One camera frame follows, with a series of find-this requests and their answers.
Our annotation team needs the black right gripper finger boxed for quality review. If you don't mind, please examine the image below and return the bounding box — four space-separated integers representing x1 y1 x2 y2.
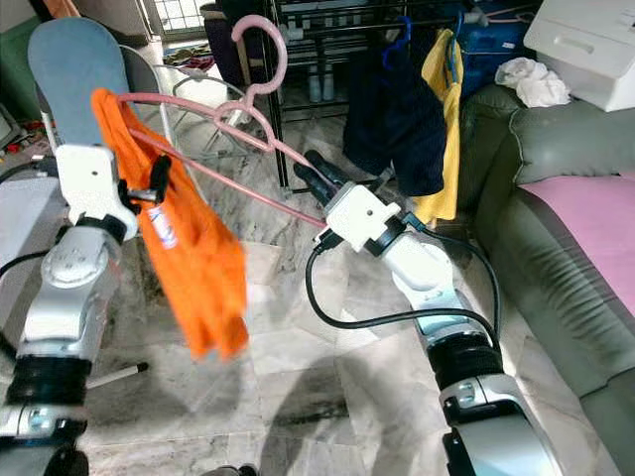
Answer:
313 147 363 187
301 159 348 199

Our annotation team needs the pink plastic clothes hanger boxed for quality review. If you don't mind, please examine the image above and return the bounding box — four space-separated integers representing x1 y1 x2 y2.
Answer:
114 14 343 234

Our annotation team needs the orange garment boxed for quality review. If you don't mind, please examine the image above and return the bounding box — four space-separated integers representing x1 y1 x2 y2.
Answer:
89 87 251 363

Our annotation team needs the blue plastic clothes hanger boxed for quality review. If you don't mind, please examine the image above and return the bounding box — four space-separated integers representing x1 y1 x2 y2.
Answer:
387 15 416 60

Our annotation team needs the black clothes drying rack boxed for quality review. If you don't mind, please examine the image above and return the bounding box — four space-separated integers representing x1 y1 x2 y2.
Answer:
268 0 537 189

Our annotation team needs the navy blue garment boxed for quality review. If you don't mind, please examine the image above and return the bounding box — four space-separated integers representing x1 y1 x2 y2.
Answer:
342 35 447 197

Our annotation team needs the colourful floor mat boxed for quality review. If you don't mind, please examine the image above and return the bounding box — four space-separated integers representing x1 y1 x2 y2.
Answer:
164 42 214 68

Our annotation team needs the light blue cushion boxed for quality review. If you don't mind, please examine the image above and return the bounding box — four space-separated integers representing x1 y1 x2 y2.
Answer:
28 17 125 150

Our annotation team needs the yellow garment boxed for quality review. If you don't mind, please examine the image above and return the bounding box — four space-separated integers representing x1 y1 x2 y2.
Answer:
419 28 465 224

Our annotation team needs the dark purple cabinet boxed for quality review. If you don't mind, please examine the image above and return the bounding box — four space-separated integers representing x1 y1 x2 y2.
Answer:
201 5 274 85

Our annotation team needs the bright barred window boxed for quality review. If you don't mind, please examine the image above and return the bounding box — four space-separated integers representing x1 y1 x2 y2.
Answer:
149 0 204 36

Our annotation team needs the green plastic basket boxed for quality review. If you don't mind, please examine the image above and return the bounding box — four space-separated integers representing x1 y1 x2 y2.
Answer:
0 15 41 70

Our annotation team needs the green leather sofa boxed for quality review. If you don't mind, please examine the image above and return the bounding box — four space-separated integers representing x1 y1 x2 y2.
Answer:
456 84 635 398

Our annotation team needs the large blue storage box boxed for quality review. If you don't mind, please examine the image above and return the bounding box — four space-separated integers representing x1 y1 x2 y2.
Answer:
461 5 527 56

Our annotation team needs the crumpled white cloth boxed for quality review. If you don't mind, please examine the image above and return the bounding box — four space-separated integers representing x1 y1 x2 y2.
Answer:
496 57 572 108

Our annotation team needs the pink blanket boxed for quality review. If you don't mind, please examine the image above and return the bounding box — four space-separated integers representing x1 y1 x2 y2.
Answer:
521 177 635 289

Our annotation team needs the white storage box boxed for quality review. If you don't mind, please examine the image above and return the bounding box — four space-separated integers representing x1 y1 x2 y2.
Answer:
524 0 635 112

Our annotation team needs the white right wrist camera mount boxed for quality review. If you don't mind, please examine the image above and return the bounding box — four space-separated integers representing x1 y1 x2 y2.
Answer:
316 183 403 254

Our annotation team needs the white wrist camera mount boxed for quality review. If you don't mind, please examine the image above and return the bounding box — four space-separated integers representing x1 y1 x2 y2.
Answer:
57 144 140 241
316 183 403 254

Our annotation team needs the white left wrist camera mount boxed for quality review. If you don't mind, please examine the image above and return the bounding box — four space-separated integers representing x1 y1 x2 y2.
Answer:
57 144 140 241

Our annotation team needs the white tubular bouncer frame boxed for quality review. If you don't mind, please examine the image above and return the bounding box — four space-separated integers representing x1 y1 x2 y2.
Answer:
159 64 259 150

